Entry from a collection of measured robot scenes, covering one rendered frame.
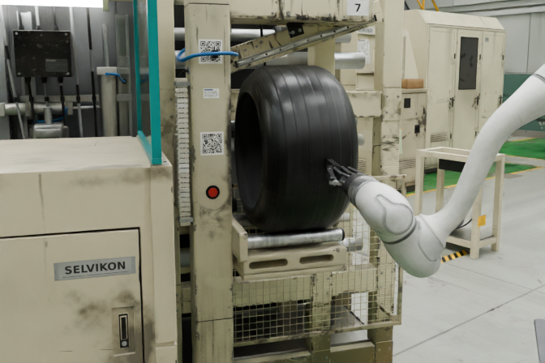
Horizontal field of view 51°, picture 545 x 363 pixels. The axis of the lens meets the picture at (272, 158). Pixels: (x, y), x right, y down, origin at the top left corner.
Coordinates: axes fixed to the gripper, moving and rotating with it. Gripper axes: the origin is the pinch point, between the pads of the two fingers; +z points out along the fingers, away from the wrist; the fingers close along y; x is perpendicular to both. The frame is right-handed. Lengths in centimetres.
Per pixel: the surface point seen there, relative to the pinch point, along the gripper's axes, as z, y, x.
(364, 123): 433, -220, 94
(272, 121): 11.0, 16.1, -11.8
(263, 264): 14.1, 16.2, 37.6
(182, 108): 31, 41, -12
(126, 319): -48, 62, 14
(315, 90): 15.7, 1.4, -20.2
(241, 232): 10.0, 25.0, 23.8
